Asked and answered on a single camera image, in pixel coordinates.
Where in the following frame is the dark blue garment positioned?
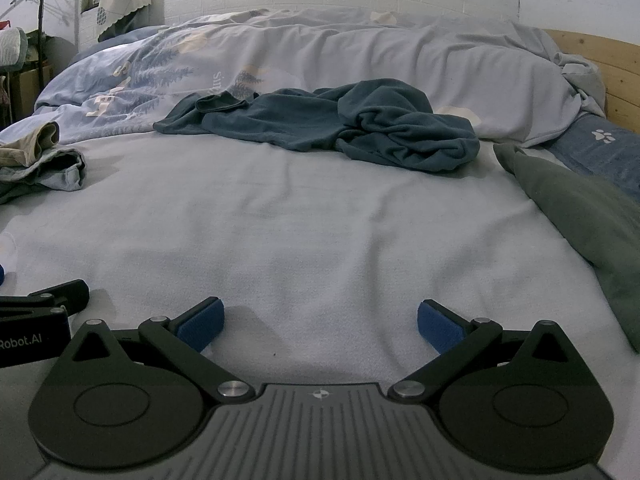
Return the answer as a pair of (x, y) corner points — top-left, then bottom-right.
(152, 78), (481, 174)

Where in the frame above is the blue paw print pillow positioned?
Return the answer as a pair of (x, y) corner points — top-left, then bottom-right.
(542, 114), (640, 196)

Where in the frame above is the light blue printed duvet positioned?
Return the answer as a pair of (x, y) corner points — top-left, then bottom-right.
(34, 7), (608, 148)

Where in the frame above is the dark green garment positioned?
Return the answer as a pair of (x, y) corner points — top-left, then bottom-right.
(492, 142), (640, 353)

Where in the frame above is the light blue garment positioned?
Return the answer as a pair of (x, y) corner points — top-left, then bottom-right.
(0, 147), (87, 206)

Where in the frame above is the white rolled bedding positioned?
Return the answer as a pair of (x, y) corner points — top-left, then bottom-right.
(0, 27), (28, 68)

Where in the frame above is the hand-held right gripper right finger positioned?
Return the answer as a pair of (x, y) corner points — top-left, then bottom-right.
(386, 298), (583, 403)

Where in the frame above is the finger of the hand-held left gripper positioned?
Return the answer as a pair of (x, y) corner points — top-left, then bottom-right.
(0, 279), (91, 317)

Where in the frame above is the wooden headboard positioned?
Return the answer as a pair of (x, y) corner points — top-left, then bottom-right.
(542, 29), (640, 136)

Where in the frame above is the black clothes rack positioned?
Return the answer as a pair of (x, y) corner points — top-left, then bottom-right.
(30, 0), (56, 96)

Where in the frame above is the brown cabinet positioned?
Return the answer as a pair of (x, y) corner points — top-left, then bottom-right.
(9, 64), (52, 122)

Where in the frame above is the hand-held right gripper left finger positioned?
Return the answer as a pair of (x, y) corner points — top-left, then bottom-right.
(62, 296), (256, 403)

